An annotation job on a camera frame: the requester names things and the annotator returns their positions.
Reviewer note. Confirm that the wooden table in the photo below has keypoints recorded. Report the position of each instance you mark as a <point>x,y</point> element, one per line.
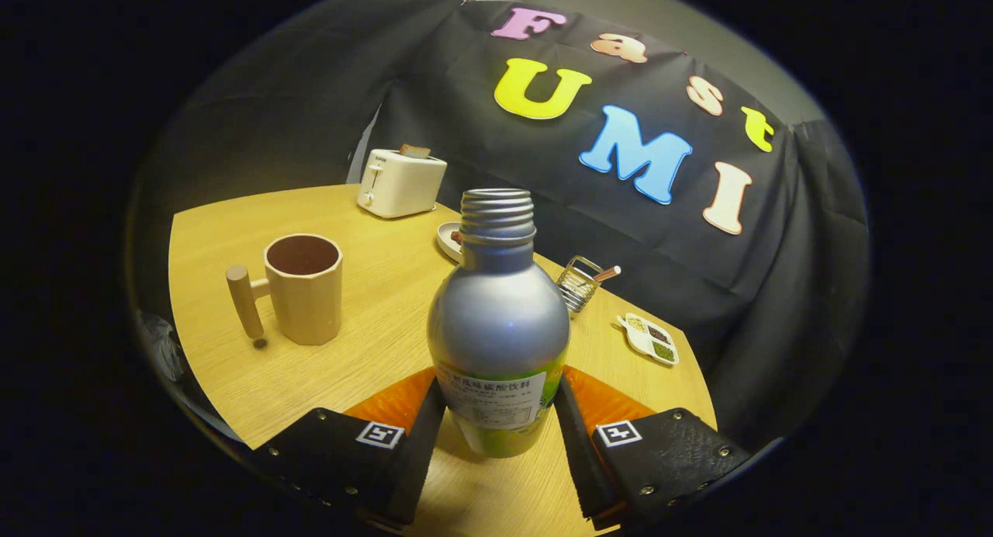
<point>372,343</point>

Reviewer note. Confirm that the toast slice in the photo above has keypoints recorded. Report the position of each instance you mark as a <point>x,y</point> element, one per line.
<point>415,150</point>

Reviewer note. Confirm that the small white plate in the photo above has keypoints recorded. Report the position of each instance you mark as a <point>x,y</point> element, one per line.
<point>448,246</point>

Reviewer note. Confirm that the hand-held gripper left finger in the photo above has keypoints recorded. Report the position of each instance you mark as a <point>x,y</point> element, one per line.
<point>423,452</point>

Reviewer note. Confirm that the striped stick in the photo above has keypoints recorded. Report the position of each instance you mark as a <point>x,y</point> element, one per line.
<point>609,273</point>

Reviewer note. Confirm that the white divided condiment dish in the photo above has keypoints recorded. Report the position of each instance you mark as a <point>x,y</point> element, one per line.
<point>648,339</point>

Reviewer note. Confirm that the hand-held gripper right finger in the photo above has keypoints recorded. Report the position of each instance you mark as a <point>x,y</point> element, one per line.
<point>578,452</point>

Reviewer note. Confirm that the white toaster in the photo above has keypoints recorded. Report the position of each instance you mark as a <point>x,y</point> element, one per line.
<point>399,188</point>

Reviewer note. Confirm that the silver juice bottle green label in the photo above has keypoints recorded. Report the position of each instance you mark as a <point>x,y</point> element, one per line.
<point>496,320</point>

